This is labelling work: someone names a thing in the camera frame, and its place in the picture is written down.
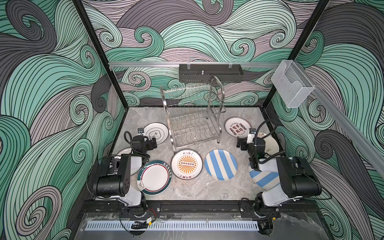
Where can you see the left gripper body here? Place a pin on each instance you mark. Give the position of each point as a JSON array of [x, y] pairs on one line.
[[151, 142]]

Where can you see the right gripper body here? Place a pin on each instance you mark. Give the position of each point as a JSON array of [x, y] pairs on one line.
[[243, 144]]

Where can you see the blue striped plate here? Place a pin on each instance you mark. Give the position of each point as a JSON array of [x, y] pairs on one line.
[[264, 179], [221, 165]]

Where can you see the orange sunburst plate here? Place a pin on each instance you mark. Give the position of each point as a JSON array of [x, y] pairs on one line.
[[136, 162], [187, 164]]

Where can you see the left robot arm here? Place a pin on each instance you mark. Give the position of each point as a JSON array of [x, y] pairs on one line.
[[113, 179]]

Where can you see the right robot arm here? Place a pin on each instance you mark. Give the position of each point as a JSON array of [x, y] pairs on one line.
[[284, 179]]

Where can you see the cream floral plate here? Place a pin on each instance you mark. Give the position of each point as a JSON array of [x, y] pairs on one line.
[[271, 145]]

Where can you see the white plate black outline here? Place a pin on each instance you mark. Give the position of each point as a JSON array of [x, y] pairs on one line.
[[158, 131]]

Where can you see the white plate red characters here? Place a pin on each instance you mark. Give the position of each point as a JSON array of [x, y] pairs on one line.
[[237, 127]]

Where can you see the green red rimmed plate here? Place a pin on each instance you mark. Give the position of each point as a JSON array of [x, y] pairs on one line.
[[154, 178]]

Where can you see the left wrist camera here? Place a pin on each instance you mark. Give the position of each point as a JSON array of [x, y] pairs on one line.
[[141, 131]]

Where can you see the steel wire dish rack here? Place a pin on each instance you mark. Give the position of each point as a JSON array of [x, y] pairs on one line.
[[193, 113]]

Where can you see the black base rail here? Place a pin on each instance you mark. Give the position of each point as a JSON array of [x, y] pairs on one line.
[[226, 206]]

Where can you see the clear acrylic wall holder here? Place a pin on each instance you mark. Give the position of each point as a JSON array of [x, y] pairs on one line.
[[292, 83]]

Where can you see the black wall shelf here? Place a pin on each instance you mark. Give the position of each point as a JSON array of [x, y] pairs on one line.
[[203, 73]]

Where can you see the white slotted cable duct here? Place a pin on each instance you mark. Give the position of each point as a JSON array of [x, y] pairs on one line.
[[175, 226]]

